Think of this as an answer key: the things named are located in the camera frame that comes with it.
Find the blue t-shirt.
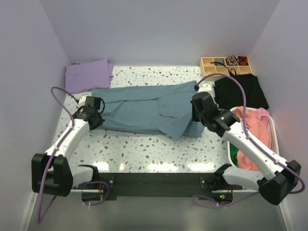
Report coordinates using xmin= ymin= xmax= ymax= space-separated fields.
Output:
xmin=92 ymin=81 xmax=204 ymax=140

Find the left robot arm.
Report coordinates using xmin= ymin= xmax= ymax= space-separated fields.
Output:
xmin=31 ymin=96 xmax=105 ymax=197

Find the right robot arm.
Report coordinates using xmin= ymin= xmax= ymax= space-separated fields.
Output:
xmin=191 ymin=92 xmax=301 ymax=205

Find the black folded garment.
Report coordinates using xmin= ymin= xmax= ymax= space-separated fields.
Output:
xmin=213 ymin=73 xmax=270 ymax=109

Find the folded purple t-shirt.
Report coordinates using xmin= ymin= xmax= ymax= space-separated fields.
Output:
xmin=65 ymin=59 xmax=114 ymax=94

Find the wooden compartment tray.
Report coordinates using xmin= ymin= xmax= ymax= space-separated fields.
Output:
xmin=199 ymin=56 xmax=254 ymax=81

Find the green garment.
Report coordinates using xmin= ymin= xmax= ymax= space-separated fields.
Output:
xmin=229 ymin=143 xmax=239 ymax=167

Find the patterned fabric scrunchie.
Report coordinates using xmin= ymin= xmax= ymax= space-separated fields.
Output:
xmin=225 ymin=55 xmax=238 ymax=66

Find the pink t-shirt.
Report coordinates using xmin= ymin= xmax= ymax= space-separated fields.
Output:
xmin=236 ymin=108 xmax=271 ymax=171

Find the orange black scrunchie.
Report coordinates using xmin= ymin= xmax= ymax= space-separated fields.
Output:
xmin=237 ymin=56 xmax=249 ymax=66

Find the white perforated laundry basket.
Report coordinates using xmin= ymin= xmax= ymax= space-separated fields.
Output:
xmin=228 ymin=107 xmax=279 ymax=166

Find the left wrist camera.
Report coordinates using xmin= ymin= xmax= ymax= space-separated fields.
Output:
xmin=77 ymin=95 xmax=87 ymax=107

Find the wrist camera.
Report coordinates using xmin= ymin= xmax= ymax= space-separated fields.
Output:
xmin=77 ymin=95 xmax=87 ymax=107
xmin=194 ymin=81 xmax=215 ymax=93

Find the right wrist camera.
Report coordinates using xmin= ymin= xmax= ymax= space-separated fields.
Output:
xmin=194 ymin=81 xmax=215 ymax=93

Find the black strap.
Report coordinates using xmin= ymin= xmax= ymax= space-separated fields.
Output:
xmin=210 ymin=61 xmax=238 ymax=76

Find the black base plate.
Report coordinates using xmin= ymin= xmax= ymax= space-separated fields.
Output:
xmin=99 ymin=173 xmax=242 ymax=200

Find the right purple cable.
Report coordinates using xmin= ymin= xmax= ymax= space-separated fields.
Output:
xmin=191 ymin=73 xmax=306 ymax=208

